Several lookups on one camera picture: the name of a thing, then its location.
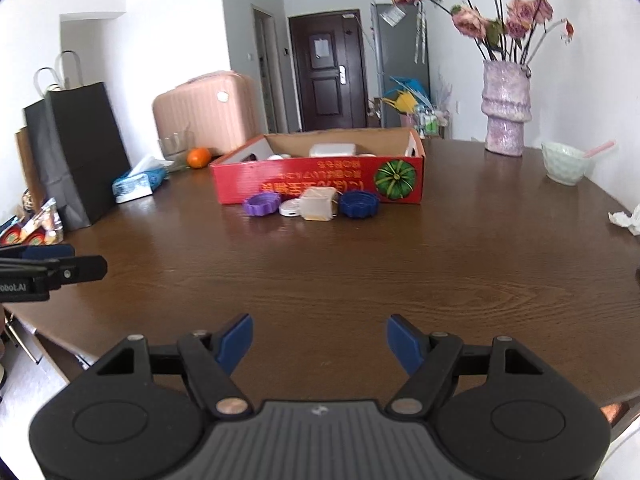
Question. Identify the beige plug adapter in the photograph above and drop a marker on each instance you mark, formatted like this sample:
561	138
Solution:
319	203

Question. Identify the snack packets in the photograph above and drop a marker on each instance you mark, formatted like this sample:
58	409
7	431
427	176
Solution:
33	225

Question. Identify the purple scalloped lid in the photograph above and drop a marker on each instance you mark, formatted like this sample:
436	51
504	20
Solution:
262	204

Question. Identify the pink textured vase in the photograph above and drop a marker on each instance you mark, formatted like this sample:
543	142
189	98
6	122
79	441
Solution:
506	103

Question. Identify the yellow and blue toys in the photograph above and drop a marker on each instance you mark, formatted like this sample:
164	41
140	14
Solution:
406	96

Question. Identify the dark brown door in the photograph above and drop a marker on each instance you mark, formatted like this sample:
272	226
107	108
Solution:
330	71

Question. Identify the grey refrigerator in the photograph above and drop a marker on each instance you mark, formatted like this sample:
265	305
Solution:
400	44

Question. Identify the orange fruit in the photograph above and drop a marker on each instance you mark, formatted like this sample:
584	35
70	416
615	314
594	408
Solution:
199	158

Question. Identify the white round disc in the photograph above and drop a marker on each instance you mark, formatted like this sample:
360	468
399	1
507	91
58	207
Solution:
290	208

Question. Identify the red cardboard box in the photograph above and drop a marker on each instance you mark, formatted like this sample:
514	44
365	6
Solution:
395	176

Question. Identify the blue tissue pack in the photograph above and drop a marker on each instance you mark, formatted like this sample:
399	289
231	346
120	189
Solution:
142	180

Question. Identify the white plastic pill bottle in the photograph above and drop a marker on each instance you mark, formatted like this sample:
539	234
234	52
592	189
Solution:
333	150

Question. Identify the white tape roll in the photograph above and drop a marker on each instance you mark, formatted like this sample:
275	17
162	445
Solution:
275	156

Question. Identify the crumpled white tissue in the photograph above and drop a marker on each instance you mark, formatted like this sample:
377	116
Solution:
630	222

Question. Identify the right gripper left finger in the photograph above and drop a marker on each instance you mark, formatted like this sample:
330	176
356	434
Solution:
143	411

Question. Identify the brown paper bag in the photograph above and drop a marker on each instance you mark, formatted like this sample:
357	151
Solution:
30	171

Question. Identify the pink suitcase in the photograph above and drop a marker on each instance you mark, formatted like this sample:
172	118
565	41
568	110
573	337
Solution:
218	109

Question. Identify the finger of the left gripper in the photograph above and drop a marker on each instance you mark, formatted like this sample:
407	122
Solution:
37	252
75	270

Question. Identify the blue scalloped lid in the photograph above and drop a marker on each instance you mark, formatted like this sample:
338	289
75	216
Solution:
359	204

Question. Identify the pink spoon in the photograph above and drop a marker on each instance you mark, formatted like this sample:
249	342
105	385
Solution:
599	149

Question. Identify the pale green bowl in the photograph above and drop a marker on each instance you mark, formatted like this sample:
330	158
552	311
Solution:
563	163

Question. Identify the black paper bag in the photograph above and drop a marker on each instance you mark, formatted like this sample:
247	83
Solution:
76	144

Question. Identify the dried pink roses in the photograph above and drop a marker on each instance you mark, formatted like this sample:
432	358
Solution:
513	33

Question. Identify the clear drinking glass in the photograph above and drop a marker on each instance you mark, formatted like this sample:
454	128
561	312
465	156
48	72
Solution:
175	149

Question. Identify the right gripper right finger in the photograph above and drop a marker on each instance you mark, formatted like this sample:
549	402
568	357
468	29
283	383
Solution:
496	411

